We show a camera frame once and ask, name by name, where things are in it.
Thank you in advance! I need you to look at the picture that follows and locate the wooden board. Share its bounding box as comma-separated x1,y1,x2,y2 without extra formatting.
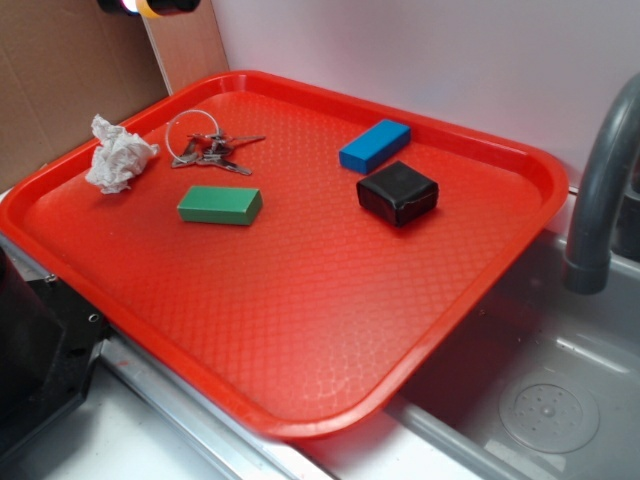
143,1,229,95

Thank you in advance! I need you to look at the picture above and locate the bunch of silver keys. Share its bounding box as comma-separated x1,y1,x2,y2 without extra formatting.
164,109,266,176

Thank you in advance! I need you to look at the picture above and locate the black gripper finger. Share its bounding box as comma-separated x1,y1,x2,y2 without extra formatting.
148,0,200,16

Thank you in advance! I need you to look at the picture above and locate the brown cardboard panel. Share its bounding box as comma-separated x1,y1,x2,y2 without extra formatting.
1,1,167,190

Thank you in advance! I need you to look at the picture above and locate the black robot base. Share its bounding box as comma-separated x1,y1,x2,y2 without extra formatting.
1,253,105,464

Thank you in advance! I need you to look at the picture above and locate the yellow rubber duck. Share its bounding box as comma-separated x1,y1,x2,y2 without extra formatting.
135,0,161,19

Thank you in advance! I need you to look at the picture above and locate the grey plastic sink basin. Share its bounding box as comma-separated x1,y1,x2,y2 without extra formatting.
300,205,639,479

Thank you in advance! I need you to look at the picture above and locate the red plastic tray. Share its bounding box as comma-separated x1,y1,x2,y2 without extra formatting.
1,71,568,439

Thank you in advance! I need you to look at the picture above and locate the green rectangular block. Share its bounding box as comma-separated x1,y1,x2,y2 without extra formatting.
177,186,263,226

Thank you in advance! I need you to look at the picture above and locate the black wrapped box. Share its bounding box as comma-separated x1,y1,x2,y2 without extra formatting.
356,161,440,228

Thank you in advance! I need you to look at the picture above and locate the crumpled white paper tissue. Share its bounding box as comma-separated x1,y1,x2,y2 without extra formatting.
85,114,160,194

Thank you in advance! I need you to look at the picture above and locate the blue rectangular block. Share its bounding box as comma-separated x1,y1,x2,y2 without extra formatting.
338,119,411,175

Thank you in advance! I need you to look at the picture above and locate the grey sink faucet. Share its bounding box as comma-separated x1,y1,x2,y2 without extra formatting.
562,75,639,295

